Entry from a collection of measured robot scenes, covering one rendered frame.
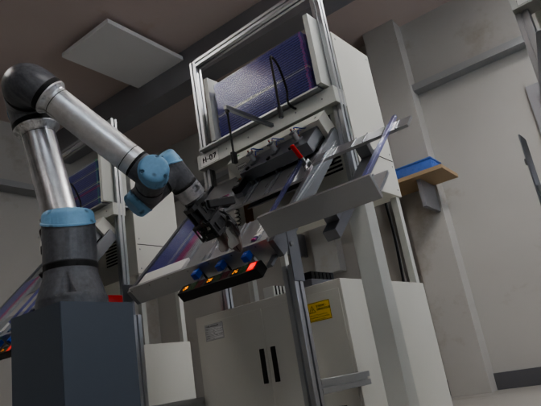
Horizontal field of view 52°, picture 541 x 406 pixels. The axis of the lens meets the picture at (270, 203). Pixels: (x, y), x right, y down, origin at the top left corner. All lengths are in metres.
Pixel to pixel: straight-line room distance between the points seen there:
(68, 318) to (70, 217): 0.23
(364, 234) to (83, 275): 0.75
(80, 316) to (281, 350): 0.96
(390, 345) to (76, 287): 0.79
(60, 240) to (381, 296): 0.81
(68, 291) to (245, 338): 0.99
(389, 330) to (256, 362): 0.69
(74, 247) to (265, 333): 0.96
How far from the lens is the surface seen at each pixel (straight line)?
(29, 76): 1.45
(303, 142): 2.04
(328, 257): 5.06
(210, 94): 2.60
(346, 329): 1.82
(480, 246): 4.66
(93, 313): 1.20
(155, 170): 1.33
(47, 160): 1.49
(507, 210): 4.64
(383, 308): 1.51
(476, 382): 4.51
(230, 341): 2.14
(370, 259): 1.53
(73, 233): 1.26
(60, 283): 1.23
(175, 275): 1.89
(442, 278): 4.55
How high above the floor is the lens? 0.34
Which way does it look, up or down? 18 degrees up
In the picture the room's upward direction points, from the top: 10 degrees counter-clockwise
